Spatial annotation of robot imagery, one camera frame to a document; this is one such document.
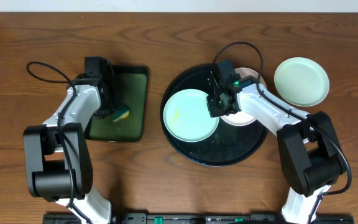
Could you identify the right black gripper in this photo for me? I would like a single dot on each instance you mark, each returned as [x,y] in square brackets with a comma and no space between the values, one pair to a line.
[216,107]

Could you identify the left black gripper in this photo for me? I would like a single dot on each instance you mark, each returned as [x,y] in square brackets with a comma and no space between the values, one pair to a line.
[106,104]

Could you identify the white pink plate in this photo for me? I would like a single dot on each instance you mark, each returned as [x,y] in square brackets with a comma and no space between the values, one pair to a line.
[241,118]

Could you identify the green yellow sponge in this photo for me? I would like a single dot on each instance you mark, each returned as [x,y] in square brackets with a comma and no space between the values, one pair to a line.
[120,113]

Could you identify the mint green plate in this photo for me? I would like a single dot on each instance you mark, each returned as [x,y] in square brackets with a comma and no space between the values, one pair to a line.
[187,118]
[301,81]

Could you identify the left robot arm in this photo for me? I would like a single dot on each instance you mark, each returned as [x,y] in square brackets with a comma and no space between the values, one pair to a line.
[57,160]

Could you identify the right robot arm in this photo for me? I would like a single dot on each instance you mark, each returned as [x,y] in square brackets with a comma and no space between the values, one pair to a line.
[310,156]

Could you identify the black rectangular tray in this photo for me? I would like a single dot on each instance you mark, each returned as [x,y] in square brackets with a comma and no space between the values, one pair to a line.
[130,90]

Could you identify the black round tray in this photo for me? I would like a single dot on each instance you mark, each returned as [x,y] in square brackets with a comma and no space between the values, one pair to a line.
[229,144]

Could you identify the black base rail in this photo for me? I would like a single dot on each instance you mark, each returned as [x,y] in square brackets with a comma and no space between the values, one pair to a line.
[142,218]

